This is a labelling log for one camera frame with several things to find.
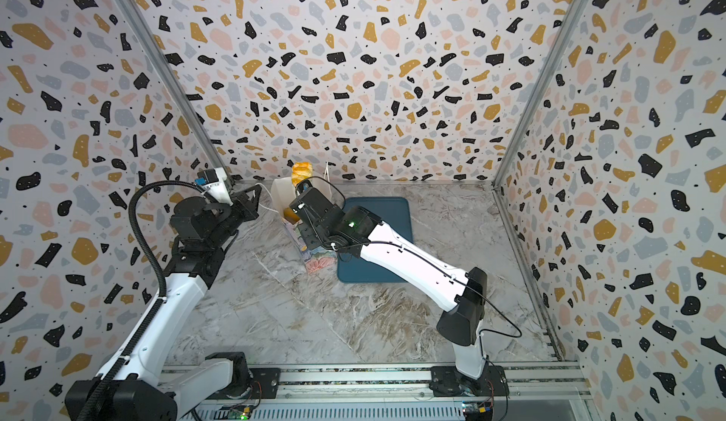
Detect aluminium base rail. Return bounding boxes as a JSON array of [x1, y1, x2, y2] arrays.
[[181, 362, 599, 420]]

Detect large oval brown bread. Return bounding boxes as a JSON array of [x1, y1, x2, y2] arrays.
[[283, 207, 300, 224]]

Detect teal rectangular tray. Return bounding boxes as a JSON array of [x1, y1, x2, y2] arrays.
[[337, 196, 413, 284]]

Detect striped glazed bread loaf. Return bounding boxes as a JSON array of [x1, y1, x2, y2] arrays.
[[291, 162, 314, 186]]

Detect corner aluminium post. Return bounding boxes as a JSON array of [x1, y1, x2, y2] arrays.
[[114, 0, 224, 168], [493, 0, 587, 190]]

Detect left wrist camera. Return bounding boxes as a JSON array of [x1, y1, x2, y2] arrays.
[[195, 167, 233, 205]]

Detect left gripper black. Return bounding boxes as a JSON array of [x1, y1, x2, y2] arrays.
[[207, 183, 259, 251]]

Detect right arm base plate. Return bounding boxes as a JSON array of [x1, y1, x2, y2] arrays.
[[429, 364, 510, 398]]

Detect floral paper bag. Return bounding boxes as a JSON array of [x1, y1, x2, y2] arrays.
[[268, 162, 338, 273]]

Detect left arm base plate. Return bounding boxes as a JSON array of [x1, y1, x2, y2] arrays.
[[207, 367, 282, 403]]

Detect right corner aluminium post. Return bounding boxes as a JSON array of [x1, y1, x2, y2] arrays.
[[493, 0, 587, 190]]

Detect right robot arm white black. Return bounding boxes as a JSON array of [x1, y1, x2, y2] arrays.
[[289, 179, 487, 381]]

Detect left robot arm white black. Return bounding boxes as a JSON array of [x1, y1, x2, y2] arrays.
[[64, 184, 262, 420]]

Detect left corner aluminium post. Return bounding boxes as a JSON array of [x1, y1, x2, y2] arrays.
[[114, 0, 224, 168]]

